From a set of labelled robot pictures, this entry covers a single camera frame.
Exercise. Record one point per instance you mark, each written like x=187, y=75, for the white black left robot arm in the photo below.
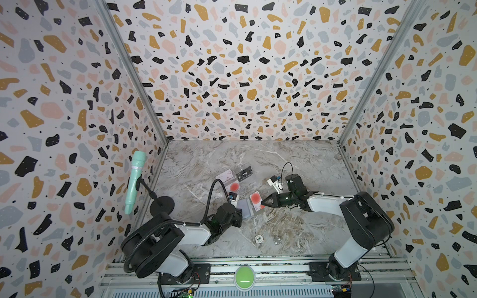
x=153, y=248

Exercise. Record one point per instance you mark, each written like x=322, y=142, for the clear acrylic card box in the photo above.
x=238, y=174

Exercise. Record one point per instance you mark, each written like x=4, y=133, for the green push button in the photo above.
x=244, y=278

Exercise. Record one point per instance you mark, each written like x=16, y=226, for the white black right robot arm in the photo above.
x=368, y=224

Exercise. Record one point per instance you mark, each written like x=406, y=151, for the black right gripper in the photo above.
x=276, y=200

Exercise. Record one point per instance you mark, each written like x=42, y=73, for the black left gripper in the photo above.
x=240, y=223

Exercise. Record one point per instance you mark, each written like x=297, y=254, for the red card in box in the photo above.
x=234, y=187

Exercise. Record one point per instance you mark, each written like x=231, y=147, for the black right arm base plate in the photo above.
x=321, y=271

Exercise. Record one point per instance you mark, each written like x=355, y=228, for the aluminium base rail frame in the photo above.
x=275, y=277

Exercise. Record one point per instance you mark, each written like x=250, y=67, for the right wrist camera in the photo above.
x=275, y=182

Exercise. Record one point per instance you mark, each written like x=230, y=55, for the aluminium left corner post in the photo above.
x=109, y=24

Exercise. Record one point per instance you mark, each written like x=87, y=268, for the mint green microphone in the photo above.
x=138, y=161

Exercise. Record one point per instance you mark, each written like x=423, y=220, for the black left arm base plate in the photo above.
x=196, y=274

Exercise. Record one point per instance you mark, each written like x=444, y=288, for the black microphone stand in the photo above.
x=160, y=204

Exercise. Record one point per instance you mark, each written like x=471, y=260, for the red circle credit card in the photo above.
x=256, y=201

